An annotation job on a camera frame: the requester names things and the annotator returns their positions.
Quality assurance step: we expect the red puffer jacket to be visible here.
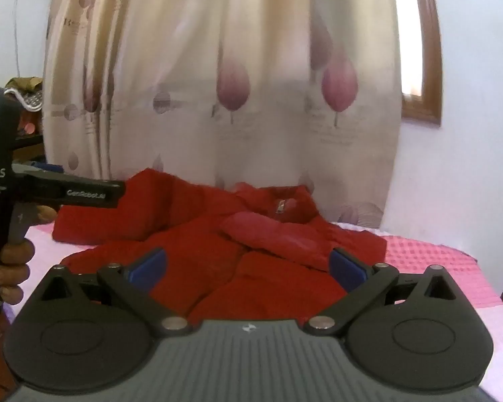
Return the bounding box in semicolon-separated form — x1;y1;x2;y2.
52;169;387;324

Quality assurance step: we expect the person's left hand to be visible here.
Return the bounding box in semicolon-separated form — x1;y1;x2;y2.
0;204;59;323

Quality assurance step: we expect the cluttered brown side shelf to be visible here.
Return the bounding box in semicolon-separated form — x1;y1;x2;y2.
0;84;64;173

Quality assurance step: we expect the pink checkered bedspread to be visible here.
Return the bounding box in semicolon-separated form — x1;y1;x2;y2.
8;219;503;402

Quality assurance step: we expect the beige leaf print curtain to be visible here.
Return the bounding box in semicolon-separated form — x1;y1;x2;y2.
42;0;401;228

